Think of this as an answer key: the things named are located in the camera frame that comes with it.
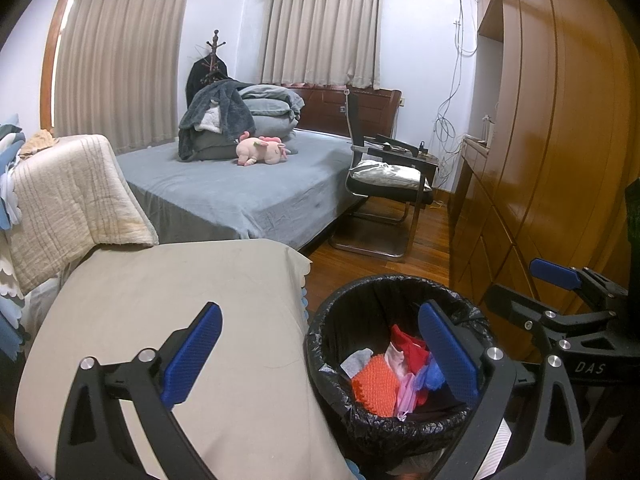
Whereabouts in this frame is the dark grey fleece blanket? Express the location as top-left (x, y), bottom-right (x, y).
top-left (178, 80), bottom-right (256, 162)

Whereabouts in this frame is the dark jacket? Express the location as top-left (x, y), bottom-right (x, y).
top-left (187, 55), bottom-right (231, 116)

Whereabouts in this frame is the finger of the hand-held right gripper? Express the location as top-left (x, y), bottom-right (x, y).
top-left (484, 284), bottom-right (626, 349)
top-left (529, 258), bottom-right (630, 307)

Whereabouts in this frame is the black metal frame chair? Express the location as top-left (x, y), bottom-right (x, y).
top-left (329, 87), bottom-right (435, 261)

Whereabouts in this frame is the red cloth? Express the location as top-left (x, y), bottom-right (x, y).
top-left (390, 325), bottom-right (432, 406)

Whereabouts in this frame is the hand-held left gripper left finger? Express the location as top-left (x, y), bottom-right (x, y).
top-left (56, 301), bottom-right (223, 480)

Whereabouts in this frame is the pink plush toy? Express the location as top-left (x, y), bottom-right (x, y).
top-left (236, 131), bottom-right (291, 167)

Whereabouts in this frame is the dark side table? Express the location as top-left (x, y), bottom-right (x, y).
top-left (367, 134), bottom-right (441, 191)

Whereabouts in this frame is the tan hat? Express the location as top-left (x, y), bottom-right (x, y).
top-left (20, 129), bottom-right (60, 156)

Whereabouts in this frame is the silver seat cushion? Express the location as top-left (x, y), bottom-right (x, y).
top-left (350, 162), bottom-right (432, 192)

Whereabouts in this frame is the bed with grey sheet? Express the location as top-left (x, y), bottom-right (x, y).
top-left (115, 127), bottom-right (371, 251)

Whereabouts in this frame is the pink face mask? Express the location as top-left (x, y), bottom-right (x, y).
top-left (395, 375), bottom-right (418, 418)

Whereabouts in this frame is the folded grey quilt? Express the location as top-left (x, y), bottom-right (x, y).
top-left (240, 84), bottom-right (306, 143)

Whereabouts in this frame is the wide beige curtain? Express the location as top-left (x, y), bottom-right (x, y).
top-left (52, 0), bottom-right (191, 153)

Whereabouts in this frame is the blue and white scalloped cloth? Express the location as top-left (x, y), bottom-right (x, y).
top-left (0, 112), bottom-right (28, 361)

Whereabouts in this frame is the wooden window frame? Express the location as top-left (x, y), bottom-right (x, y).
top-left (40, 0), bottom-right (76, 131)

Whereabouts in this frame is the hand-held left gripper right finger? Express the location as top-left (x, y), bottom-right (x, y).
top-left (417, 301), bottom-right (587, 480)

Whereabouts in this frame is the wooden wardrobe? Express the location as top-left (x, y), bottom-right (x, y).
top-left (447, 0), bottom-right (640, 311)

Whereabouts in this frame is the blue plastic bag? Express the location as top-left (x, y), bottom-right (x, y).
top-left (412, 360), bottom-right (446, 391)

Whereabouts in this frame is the wooden headboard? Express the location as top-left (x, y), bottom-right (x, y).
top-left (285, 85), bottom-right (402, 141)

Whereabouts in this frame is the beige quilted blanket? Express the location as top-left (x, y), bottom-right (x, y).
top-left (10, 134), bottom-right (160, 296)

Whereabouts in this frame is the trash bin with black bag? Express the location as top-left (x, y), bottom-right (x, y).
top-left (305, 274), bottom-right (493, 477)

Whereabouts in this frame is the narrow beige curtain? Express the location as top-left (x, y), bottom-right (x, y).
top-left (261, 0), bottom-right (383, 90)

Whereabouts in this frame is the grey sock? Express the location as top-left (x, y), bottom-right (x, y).
top-left (341, 347), bottom-right (373, 378)

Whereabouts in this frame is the wooden coat rack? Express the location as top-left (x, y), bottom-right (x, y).
top-left (202, 30), bottom-right (228, 86)

